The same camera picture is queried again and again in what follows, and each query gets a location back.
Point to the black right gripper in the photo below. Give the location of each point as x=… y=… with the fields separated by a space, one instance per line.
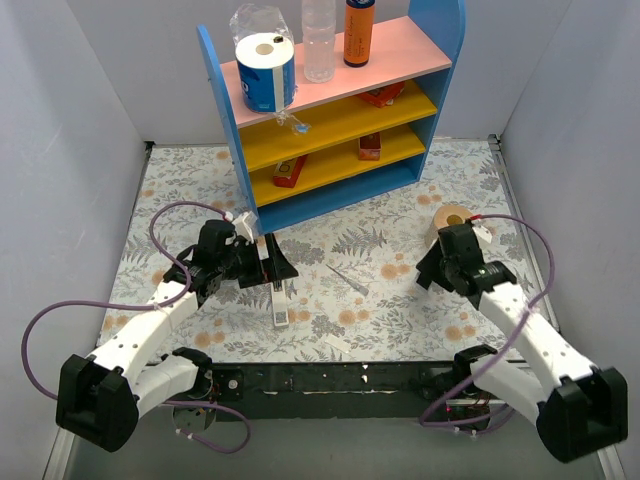
x=430 y=265

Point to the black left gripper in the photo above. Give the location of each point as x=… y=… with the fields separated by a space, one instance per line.
x=263 y=270

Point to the white battery cover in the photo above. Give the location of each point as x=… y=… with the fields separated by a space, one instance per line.
x=337 y=343

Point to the long white remote control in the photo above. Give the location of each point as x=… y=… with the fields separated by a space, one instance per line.
x=279 y=304

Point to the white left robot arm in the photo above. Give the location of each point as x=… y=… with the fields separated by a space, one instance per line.
x=102 y=396

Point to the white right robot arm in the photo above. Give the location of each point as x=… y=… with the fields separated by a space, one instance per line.
x=576 y=407

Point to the brown paper roll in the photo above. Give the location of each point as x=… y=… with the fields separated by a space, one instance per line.
x=446 y=215

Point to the floral table mat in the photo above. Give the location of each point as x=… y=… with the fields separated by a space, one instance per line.
x=376 y=242

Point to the red box lower shelf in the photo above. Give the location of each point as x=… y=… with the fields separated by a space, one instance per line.
x=287 y=173

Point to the orange box middle shelf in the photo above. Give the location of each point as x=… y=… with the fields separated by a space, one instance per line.
x=369 y=148

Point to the orange box shelf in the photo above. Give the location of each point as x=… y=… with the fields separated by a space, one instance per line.
x=369 y=148
x=383 y=96

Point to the small plastic wrapper scrap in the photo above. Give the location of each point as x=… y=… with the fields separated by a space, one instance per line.
x=289 y=120

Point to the blue shelf unit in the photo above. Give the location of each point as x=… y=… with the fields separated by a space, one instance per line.
x=420 y=48

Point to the orange box top shelf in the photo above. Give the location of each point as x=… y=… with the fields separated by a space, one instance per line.
x=383 y=96

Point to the blue wrapped toilet paper roll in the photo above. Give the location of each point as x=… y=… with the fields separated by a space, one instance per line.
x=265 y=56

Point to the clear plastic water bottle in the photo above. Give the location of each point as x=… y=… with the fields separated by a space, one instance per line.
x=318 y=21

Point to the orange bottle black cap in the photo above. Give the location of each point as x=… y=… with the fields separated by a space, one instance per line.
x=359 y=20

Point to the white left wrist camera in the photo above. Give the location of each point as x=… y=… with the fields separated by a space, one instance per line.
x=244 y=225

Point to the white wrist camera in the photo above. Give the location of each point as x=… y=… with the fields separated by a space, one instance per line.
x=483 y=234
x=244 y=225

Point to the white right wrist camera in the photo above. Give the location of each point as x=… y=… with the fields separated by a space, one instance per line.
x=483 y=234

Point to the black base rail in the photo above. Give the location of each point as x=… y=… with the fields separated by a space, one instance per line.
x=344 y=390

